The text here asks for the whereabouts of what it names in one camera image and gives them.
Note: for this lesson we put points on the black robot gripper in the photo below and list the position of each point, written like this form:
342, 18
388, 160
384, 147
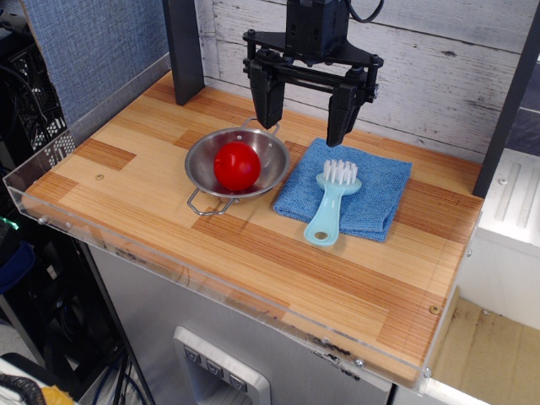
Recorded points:
313, 52

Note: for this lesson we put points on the red toy tomato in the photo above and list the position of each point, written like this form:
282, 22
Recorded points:
236, 166

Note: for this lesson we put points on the yellow object at bottom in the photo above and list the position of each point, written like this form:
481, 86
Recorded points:
53, 395

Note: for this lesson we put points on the light blue dish brush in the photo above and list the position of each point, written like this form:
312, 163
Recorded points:
338, 179

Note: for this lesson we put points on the folded blue cloth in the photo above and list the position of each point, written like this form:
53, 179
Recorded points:
369, 212

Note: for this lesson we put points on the clear acrylic table guard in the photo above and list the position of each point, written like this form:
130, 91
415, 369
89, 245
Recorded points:
377, 306

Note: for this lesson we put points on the white metal side unit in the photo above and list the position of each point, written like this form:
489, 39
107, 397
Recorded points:
500, 270

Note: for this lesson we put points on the stainless steel cabinet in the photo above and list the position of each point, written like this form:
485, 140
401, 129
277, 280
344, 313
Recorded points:
150, 304

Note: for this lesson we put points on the grey button panel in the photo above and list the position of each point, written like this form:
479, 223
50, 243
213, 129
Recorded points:
215, 377

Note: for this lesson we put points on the stainless steel bowl with handles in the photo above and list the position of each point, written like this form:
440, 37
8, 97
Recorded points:
271, 151

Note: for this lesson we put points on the dark grey left post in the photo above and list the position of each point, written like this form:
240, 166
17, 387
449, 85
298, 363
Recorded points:
184, 48

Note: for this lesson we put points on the dark grey post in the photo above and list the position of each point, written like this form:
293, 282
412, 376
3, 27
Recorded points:
517, 90
184, 48

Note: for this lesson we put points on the dark grey right post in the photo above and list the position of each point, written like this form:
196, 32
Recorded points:
517, 90

